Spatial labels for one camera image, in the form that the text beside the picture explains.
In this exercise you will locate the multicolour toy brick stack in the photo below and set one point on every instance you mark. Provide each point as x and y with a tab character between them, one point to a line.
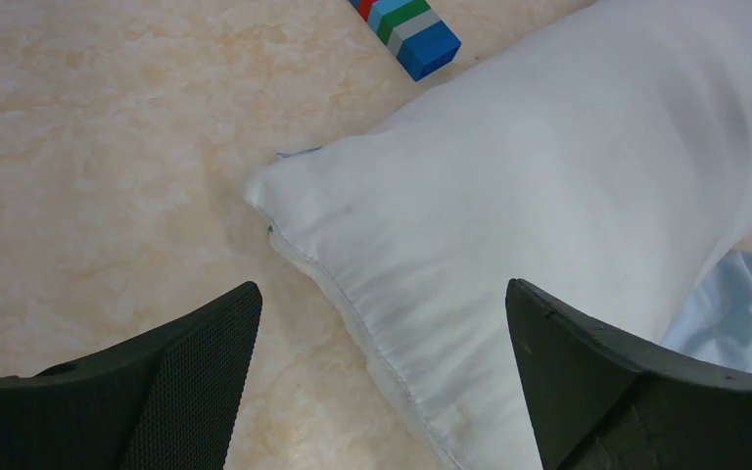
413	33

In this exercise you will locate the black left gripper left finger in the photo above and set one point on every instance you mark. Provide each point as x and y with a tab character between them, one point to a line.
165	399

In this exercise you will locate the white pillow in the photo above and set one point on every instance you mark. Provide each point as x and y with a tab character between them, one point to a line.
606	158

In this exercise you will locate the light blue pillowcase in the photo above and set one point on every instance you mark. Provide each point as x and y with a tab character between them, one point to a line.
715	324

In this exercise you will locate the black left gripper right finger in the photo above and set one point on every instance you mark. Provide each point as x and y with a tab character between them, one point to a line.
599	397

